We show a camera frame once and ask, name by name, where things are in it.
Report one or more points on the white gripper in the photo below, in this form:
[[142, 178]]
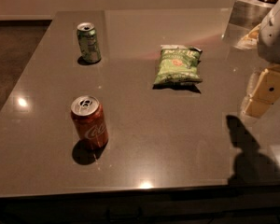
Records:
[[274, 36]]

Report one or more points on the red coke can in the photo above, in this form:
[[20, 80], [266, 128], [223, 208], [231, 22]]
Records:
[[88, 116]]

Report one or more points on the green soda can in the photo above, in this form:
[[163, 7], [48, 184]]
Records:
[[88, 42]]

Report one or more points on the metal box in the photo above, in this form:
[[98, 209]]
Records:
[[248, 13]]

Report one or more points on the green chip bag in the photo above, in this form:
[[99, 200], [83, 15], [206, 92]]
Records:
[[178, 65]]

